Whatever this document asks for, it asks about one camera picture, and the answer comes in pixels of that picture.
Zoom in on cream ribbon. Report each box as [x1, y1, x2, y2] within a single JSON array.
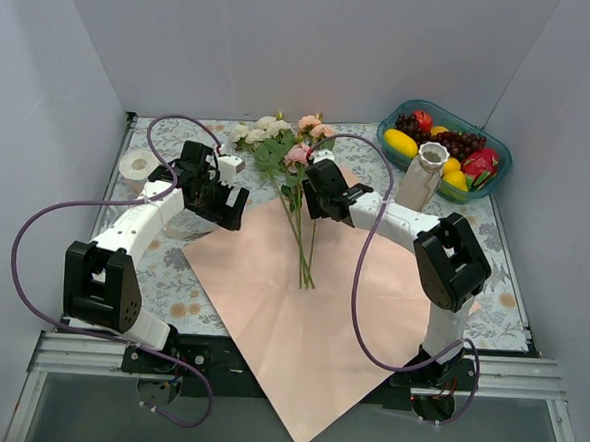
[[163, 222, 216, 241]]

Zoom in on pink twin-bloom flower stem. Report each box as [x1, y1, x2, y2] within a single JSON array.
[[293, 112, 335, 289]]

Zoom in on pink wrapping paper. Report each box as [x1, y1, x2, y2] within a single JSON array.
[[169, 154, 490, 442]]

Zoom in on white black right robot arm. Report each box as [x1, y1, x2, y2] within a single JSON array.
[[303, 158, 491, 388]]

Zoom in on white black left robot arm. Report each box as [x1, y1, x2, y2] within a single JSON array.
[[63, 141, 250, 373]]

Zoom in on white ribbed vase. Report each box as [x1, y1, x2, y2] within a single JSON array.
[[394, 142, 449, 212]]

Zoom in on floral patterned table mat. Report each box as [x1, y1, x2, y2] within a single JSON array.
[[67, 107, 542, 356]]

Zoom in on single pink flower stem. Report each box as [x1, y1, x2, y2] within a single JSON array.
[[280, 142, 315, 289]]

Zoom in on white flower stem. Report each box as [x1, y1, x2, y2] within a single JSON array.
[[219, 107, 316, 291]]

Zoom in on yellow mango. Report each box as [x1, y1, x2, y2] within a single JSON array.
[[383, 129, 419, 159]]

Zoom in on red apple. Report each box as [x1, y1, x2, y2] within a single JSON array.
[[412, 110, 433, 132]]

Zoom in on orange fruit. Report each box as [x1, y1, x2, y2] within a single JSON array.
[[430, 126, 449, 136]]

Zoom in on yellow lemon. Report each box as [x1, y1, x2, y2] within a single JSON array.
[[442, 157, 462, 175], [443, 170, 468, 192]]

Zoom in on dark purple grapes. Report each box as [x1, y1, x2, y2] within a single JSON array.
[[394, 112, 487, 162]]

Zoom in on teal plastic fruit basket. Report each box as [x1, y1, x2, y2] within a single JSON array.
[[376, 99, 513, 202]]

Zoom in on pink dragon fruit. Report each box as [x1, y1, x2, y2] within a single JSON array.
[[461, 147, 499, 191]]

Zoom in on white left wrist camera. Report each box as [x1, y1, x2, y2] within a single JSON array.
[[216, 155, 245, 186]]

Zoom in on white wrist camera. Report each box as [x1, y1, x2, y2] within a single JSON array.
[[308, 149, 335, 166], [216, 155, 245, 186]]

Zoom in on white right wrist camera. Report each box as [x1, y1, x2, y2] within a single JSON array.
[[308, 149, 335, 166]]

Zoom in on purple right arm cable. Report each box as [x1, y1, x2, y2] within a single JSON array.
[[292, 131, 495, 428]]

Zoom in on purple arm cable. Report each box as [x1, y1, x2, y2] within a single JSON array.
[[292, 131, 495, 428], [0, 105, 232, 430]]

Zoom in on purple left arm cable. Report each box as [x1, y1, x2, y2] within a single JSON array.
[[0, 105, 232, 430]]

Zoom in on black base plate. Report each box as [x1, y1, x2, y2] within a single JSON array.
[[35, 333, 555, 413]]

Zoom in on aluminium frame rail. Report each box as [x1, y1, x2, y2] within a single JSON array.
[[9, 333, 574, 442]]

